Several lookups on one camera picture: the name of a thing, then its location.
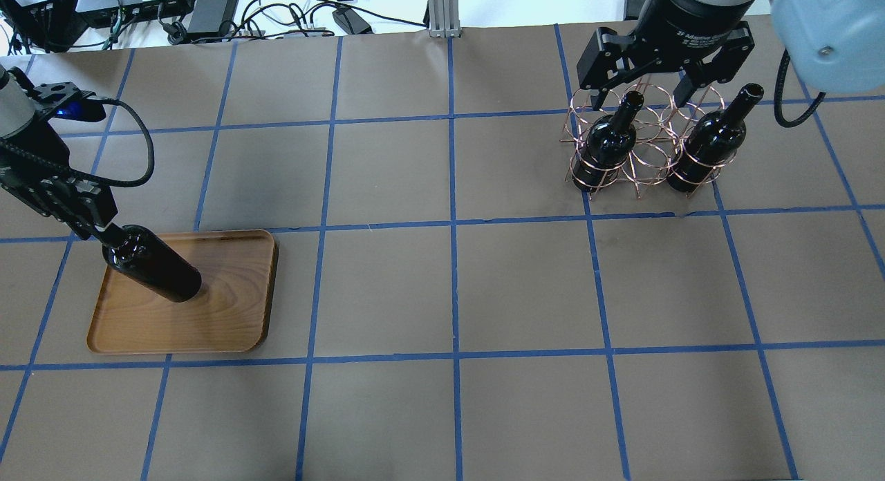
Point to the black adapter on desk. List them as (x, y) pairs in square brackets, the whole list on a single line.
[(350, 22)]

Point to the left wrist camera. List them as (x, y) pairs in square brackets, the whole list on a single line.
[(65, 101)]

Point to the aluminium frame post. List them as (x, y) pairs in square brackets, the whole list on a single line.
[(444, 19)]

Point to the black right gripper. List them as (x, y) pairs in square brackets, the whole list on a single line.
[(681, 26)]

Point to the brown paper table mat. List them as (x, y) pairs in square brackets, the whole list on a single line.
[(446, 305)]

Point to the dark wine bottle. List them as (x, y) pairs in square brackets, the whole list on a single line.
[(714, 141), (603, 151), (140, 255)]

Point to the wooden tray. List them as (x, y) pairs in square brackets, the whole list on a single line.
[(230, 313)]

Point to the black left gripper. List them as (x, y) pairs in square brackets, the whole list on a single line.
[(31, 180)]

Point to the copper wire bottle basket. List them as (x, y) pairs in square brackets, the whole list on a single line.
[(662, 132)]

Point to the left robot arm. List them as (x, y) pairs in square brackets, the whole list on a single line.
[(18, 110)]

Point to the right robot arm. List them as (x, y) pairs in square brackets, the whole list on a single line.
[(834, 45)]

